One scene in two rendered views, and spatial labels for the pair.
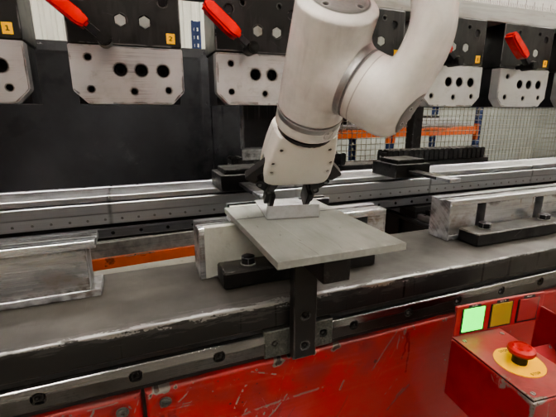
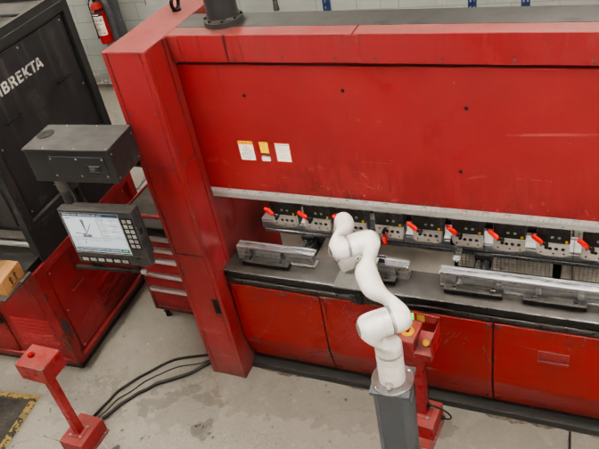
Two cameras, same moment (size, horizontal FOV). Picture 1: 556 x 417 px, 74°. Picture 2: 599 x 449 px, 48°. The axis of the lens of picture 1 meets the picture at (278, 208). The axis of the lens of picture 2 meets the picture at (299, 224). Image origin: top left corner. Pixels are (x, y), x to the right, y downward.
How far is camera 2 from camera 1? 331 cm
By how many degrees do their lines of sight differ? 49
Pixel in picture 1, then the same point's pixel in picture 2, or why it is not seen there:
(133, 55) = (318, 221)
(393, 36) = (397, 220)
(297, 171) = not seen: hidden behind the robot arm
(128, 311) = (317, 276)
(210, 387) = (335, 302)
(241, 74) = not seen: hidden behind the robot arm
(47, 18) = not seen: outside the picture
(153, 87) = (324, 227)
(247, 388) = (346, 306)
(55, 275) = (304, 260)
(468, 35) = (432, 222)
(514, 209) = (480, 282)
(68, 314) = (306, 273)
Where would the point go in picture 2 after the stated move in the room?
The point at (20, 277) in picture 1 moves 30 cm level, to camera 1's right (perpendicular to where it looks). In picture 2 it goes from (297, 259) to (336, 277)
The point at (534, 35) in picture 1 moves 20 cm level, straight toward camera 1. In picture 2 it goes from (469, 224) to (430, 234)
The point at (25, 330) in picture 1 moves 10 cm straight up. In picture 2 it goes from (296, 273) to (293, 261)
